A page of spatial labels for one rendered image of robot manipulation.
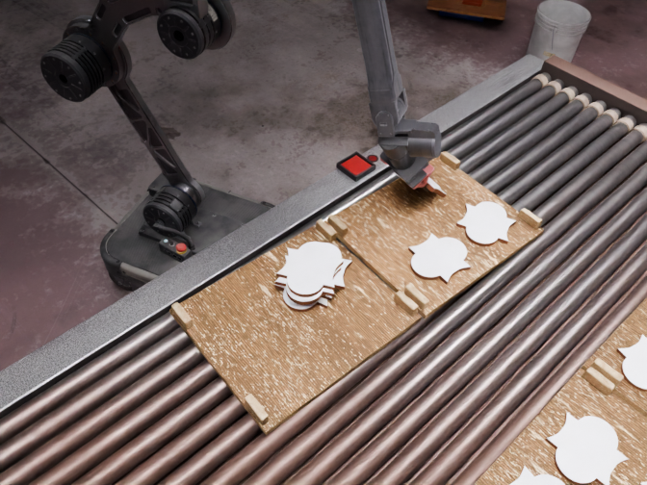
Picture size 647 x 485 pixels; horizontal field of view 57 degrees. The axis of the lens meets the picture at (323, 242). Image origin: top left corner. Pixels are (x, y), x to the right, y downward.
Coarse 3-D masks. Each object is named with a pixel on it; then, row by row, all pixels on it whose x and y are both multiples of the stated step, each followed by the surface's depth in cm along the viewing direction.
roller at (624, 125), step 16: (624, 128) 176; (592, 144) 170; (608, 144) 172; (576, 160) 165; (592, 160) 169; (560, 176) 161; (528, 192) 157; (544, 192) 157; (528, 208) 154; (224, 432) 111; (240, 432) 111; (256, 432) 113; (208, 448) 109; (224, 448) 109; (192, 464) 107; (208, 464) 107; (176, 480) 105; (192, 480) 106
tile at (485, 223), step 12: (480, 204) 149; (492, 204) 149; (468, 216) 146; (480, 216) 146; (492, 216) 146; (504, 216) 146; (468, 228) 143; (480, 228) 143; (492, 228) 143; (504, 228) 144; (480, 240) 141; (492, 240) 141; (504, 240) 141
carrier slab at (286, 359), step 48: (336, 240) 141; (240, 288) 131; (336, 288) 132; (384, 288) 132; (192, 336) 122; (240, 336) 123; (288, 336) 123; (336, 336) 123; (384, 336) 124; (240, 384) 116; (288, 384) 116
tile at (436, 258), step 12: (432, 240) 140; (444, 240) 140; (456, 240) 141; (420, 252) 138; (432, 252) 138; (444, 252) 138; (456, 252) 138; (420, 264) 135; (432, 264) 135; (444, 264) 136; (456, 264) 136; (420, 276) 134; (432, 276) 133; (444, 276) 133
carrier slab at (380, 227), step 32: (384, 192) 152; (416, 192) 153; (448, 192) 153; (480, 192) 153; (352, 224) 145; (384, 224) 145; (416, 224) 145; (448, 224) 145; (384, 256) 138; (480, 256) 139; (416, 288) 132; (448, 288) 133
